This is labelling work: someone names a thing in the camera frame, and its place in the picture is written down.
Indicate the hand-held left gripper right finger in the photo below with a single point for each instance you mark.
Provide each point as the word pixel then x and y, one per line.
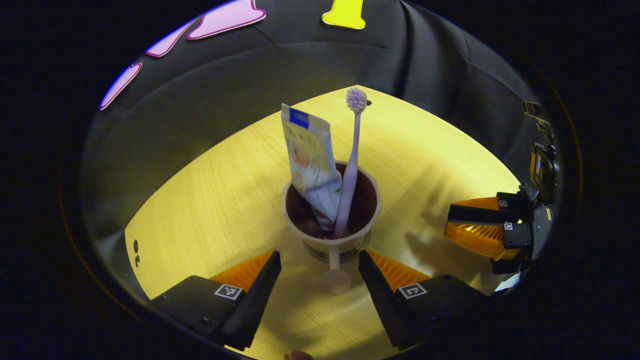
pixel 385 300

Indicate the pale pink toothbrush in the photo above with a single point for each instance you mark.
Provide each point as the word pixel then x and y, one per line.
pixel 351 175

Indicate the white toothpaste tube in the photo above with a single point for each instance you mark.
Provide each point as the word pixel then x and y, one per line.
pixel 312 160

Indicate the wooden desktop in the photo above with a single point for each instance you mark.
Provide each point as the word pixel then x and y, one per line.
pixel 200 200

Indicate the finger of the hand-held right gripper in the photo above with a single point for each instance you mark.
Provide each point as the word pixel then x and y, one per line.
pixel 480 240
pixel 475 214

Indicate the black backdrop cloth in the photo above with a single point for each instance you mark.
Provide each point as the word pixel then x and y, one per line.
pixel 225 75

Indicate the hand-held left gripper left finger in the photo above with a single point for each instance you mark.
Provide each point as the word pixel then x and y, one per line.
pixel 250 305

